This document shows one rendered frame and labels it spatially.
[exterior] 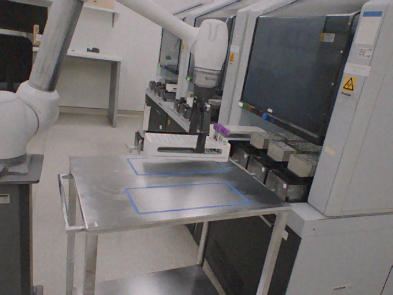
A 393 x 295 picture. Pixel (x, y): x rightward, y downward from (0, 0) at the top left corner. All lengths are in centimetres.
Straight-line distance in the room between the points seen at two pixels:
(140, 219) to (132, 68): 428
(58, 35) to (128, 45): 362
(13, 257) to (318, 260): 116
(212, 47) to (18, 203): 90
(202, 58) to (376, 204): 83
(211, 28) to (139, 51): 395
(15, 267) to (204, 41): 112
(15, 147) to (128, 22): 383
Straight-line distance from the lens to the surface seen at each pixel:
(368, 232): 145
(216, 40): 108
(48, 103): 144
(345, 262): 146
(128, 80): 502
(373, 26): 117
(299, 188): 128
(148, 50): 503
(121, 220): 81
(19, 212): 141
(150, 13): 119
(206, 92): 110
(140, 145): 145
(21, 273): 156
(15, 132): 131
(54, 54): 140
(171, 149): 121
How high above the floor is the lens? 125
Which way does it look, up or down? 18 degrees down
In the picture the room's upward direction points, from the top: 9 degrees clockwise
